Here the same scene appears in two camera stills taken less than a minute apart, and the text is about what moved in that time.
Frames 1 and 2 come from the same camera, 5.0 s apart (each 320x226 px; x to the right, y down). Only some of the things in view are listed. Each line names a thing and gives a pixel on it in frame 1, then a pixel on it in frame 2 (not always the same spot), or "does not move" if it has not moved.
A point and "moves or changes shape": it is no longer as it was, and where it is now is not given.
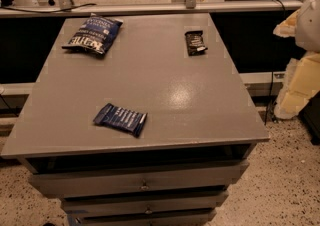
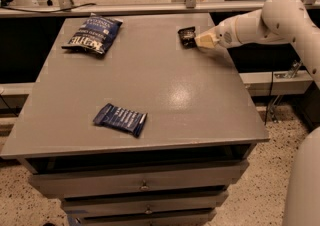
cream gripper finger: x=287 y=28 -> x=226 y=32
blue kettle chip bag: x=95 y=34 does not move
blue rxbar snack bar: x=121 y=119 does not move
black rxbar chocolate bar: x=195 y=43 moves or changes shape
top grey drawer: x=165 y=179 does not move
